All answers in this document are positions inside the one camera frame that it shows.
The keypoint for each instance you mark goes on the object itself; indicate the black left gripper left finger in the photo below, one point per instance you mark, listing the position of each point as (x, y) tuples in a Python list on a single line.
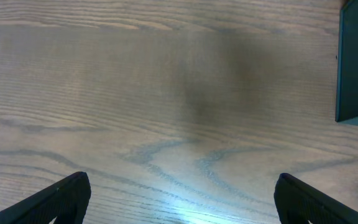
[(64, 202)]

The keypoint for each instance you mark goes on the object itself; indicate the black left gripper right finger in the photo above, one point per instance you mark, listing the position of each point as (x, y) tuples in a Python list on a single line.
[(299, 203)]

